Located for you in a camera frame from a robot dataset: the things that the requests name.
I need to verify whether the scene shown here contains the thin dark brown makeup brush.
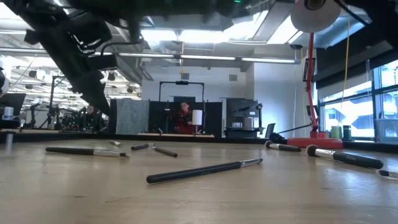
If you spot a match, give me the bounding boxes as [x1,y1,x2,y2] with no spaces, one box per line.
[152,146,179,158]

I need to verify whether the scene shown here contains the red desk lamp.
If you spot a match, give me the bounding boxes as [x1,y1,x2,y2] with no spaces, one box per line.
[286,0,344,150]

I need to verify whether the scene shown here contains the black equipment cart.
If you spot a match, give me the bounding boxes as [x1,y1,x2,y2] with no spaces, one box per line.
[223,98,266,139]

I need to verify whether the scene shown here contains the long black flat-tip makeup brush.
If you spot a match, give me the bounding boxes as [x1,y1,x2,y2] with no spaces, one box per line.
[146,157,264,185]

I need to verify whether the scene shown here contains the dark grey chair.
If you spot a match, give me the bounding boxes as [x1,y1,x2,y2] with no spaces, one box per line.
[264,123,277,139]

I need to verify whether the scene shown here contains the thin silver-ferrule makeup brush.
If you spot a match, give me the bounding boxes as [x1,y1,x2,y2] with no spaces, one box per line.
[376,169,398,180]

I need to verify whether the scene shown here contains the grey-green backdrop cloth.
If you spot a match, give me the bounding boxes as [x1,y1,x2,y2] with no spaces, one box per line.
[115,98,150,136]

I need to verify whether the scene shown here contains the clear plastic storage bin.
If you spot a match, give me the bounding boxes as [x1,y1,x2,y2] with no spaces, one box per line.
[374,118,398,145]

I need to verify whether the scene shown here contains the black table edge clamp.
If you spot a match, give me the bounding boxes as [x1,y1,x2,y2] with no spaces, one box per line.
[268,123,313,141]

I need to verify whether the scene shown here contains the light green thread spool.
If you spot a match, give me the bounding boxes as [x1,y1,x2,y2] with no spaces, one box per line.
[330,125,343,140]

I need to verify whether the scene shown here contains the black overhead camera frame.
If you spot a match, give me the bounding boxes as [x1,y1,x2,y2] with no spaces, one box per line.
[159,80,206,135]

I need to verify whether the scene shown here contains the dark green thread spool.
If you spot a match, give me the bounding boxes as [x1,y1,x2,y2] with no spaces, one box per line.
[342,124,353,141]

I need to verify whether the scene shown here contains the long black silver-ferrule makeup brush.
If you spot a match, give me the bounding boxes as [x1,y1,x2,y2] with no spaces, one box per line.
[45,146,130,158]

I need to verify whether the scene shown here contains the thick black printed makeup brush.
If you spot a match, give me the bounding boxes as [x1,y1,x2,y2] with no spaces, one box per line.
[305,144,384,170]

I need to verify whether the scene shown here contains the white paper cup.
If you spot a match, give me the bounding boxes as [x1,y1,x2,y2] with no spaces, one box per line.
[2,106,15,121]

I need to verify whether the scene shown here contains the black computer monitor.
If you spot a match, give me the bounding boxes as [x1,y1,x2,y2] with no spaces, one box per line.
[0,92,27,129]

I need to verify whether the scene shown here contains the long ceiling light tube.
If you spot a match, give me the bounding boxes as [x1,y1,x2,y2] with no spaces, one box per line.
[89,51,302,65]

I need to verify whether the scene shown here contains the black tripod stand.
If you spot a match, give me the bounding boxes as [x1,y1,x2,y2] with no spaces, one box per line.
[37,75,64,130]

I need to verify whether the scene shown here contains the black fluffy-head makeup brush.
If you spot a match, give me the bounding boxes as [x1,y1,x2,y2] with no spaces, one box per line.
[264,139,302,153]

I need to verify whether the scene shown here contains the short black makeup brush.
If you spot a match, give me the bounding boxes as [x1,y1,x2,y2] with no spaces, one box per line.
[130,142,156,151]

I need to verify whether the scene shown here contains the person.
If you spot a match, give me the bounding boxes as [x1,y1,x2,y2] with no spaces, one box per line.
[175,101,196,135]
[80,105,106,132]

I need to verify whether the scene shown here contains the white cylinder table lamp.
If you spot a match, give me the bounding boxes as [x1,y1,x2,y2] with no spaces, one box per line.
[191,109,203,135]

